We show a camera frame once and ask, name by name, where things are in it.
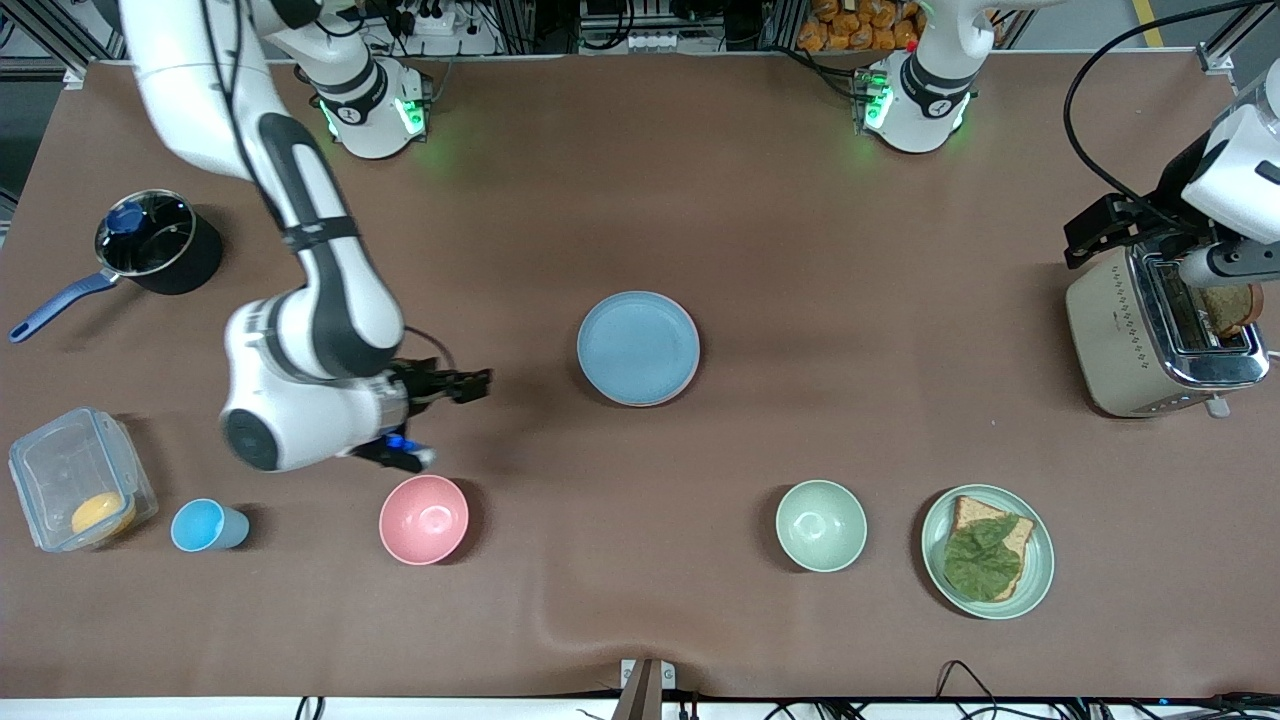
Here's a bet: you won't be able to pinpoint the white power strip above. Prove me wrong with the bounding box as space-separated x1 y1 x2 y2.
395 5 458 36

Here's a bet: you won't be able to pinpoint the blue shallow plate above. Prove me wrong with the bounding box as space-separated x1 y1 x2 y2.
577 291 701 407

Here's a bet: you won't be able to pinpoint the brown table cover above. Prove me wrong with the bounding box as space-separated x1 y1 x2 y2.
0 55 1280 701

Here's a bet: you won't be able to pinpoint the glass lid blue knob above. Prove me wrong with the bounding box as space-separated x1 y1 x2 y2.
97 192 194 276

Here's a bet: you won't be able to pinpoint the blue plastic cup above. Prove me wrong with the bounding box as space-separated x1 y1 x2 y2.
170 498 251 553

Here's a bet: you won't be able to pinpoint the pale green plate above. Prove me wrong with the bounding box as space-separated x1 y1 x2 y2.
921 485 1055 620

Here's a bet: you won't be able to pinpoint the aluminium frame profile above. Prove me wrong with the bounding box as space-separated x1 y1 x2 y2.
0 0 123 89
1195 10 1280 76

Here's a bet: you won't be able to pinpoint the green lettuce leaf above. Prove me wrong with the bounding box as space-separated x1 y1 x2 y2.
944 515 1023 603

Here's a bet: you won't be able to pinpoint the pink bowl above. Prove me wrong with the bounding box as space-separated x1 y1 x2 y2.
379 474 470 566

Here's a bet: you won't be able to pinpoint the brown bread slice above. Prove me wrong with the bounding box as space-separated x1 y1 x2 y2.
945 496 1036 601

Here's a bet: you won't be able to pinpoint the clear plastic food container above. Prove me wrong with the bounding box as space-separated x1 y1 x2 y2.
8 407 159 553

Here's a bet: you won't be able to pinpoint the toast slice in toaster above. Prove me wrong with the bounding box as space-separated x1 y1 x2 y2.
1198 283 1264 338

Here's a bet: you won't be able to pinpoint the black pot blue handle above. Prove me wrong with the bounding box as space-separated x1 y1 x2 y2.
8 190 225 344

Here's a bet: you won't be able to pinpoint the pale green bowl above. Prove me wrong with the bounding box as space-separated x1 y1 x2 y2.
776 480 868 573

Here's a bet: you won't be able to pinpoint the orange snack packets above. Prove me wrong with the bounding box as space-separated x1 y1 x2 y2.
797 0 926 53

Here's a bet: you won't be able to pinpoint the orange round food piece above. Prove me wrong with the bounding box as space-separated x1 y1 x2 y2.
70 492 137 536

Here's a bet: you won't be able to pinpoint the beige and chrome toaster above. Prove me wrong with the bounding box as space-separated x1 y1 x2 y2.
1065 243 1271 419

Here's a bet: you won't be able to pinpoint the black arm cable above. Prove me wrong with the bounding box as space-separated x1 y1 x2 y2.
1063 0 1280 236

